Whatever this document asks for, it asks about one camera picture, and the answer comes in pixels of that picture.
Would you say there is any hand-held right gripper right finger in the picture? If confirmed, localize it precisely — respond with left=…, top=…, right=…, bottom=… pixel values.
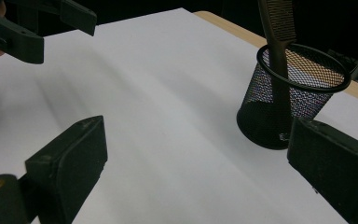
left=287, top=116, right=358, bottom=224

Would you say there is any white table sheet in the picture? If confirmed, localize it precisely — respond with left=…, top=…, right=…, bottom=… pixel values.
left=0, top=7, right=358, bottom=224

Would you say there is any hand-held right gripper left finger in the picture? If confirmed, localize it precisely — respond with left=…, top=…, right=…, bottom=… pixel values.
left=24, top=115, right=109, bottom=224

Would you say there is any black mesh pen holder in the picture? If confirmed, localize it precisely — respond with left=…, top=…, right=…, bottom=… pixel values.
left=236, top=42, right=352, bottom=151

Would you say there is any light wooden table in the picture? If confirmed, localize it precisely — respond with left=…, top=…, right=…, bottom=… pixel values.
left=194, top=10, right=358, bottom=108

